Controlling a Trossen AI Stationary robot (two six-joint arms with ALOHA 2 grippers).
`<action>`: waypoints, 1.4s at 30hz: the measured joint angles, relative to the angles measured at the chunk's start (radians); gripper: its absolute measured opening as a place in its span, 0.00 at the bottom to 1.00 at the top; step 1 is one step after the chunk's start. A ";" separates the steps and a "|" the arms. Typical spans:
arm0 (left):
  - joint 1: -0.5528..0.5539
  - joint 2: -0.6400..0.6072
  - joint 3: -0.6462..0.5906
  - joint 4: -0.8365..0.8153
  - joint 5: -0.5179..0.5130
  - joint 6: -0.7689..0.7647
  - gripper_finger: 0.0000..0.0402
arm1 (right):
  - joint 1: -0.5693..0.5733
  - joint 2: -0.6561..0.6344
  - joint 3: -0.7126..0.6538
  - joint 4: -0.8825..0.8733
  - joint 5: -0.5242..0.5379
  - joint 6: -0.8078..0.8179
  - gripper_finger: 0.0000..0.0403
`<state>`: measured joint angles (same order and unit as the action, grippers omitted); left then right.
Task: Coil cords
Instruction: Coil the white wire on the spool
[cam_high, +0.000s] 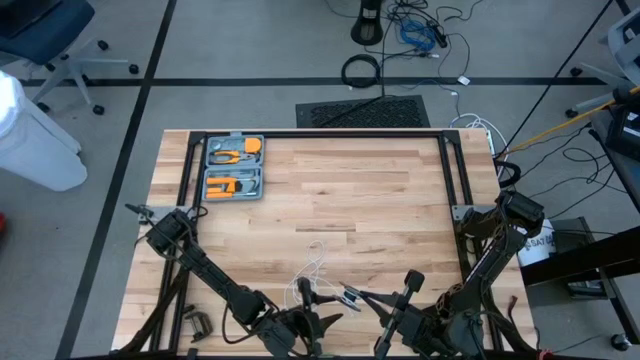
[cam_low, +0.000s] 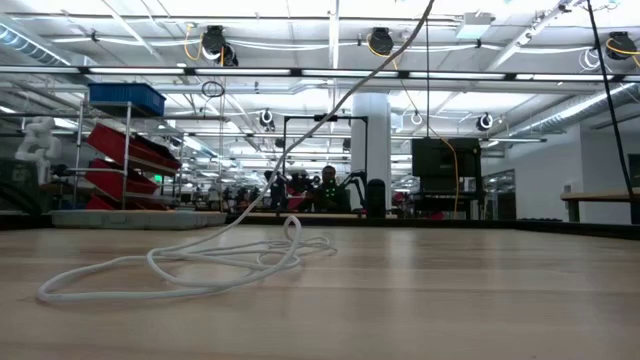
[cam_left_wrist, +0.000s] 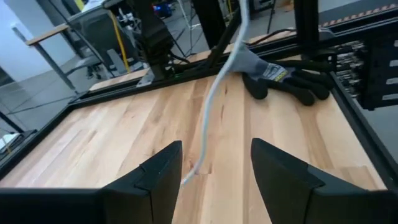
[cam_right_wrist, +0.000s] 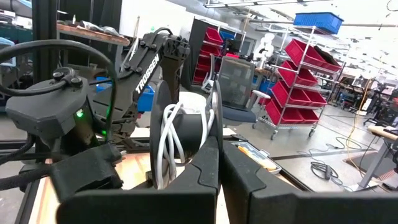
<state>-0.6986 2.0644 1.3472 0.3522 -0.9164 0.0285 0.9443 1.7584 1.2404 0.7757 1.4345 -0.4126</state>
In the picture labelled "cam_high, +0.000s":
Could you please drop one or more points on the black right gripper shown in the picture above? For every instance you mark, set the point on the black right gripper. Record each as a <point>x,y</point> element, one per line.
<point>410,325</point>

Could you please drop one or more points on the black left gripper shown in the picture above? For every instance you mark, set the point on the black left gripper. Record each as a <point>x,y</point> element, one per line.
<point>300,330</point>

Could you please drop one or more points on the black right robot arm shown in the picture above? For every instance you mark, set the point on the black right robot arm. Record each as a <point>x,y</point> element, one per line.
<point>495,255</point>

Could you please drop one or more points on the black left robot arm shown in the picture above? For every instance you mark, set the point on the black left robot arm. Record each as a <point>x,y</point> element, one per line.
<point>210,272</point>

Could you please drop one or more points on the black C-clamp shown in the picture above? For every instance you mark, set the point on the black C-clamp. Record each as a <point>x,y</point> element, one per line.
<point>202,325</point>

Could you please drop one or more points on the orange black utility knife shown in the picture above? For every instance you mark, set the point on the orange black utility knife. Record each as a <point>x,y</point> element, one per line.
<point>220,193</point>

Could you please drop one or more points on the grey plastic tool case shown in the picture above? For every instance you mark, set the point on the grey plastic tool case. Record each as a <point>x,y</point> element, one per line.
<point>234,167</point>

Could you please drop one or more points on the white printed bucket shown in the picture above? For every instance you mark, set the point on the white printed bucket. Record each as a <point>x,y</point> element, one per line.
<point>540,250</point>

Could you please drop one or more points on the orange tape measure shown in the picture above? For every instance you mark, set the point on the orange tape measure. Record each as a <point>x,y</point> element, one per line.
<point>253,145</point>

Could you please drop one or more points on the black floor mat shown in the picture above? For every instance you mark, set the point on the black floor mat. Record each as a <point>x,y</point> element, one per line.
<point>375,112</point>

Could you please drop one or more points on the black metal cart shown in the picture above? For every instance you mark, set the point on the black metal cart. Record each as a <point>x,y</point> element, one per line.
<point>575,260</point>

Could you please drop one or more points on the white plug adapter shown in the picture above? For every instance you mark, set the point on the white plug adapter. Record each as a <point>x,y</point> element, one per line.
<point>464,80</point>

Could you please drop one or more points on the black side desk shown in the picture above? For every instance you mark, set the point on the black side desk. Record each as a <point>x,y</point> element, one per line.
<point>612,170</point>

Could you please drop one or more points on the black stand base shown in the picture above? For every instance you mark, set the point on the black stand base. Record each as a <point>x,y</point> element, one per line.
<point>367,30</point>

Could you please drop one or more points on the black power strip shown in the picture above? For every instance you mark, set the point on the black power strip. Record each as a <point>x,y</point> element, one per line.
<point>439,36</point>

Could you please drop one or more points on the black equipment box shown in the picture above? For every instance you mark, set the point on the black equipment box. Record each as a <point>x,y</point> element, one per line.
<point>627,135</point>

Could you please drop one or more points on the white plastic bin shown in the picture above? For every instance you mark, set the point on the white plastic bin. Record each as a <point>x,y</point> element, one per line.
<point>35,145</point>

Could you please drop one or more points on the grey office chair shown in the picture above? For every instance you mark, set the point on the grey office chair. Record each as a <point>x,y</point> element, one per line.
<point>627,40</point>

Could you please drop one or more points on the blue office chair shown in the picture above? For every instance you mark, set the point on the blue office chair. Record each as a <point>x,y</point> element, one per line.
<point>45,30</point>

